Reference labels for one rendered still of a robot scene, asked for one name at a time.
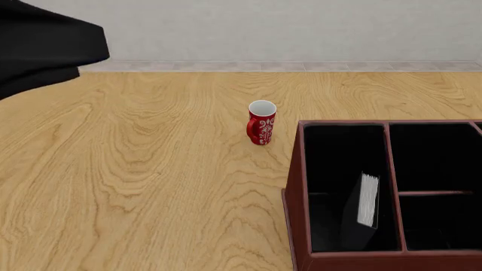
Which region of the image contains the red-brown desk caddy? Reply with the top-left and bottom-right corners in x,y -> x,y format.
282,119 -> 482,271

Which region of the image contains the black book with white pages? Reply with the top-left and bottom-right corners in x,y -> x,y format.
337,170 -> 381,251

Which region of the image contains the red mug with white pattern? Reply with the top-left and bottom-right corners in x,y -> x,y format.
246,99 -> 278,147

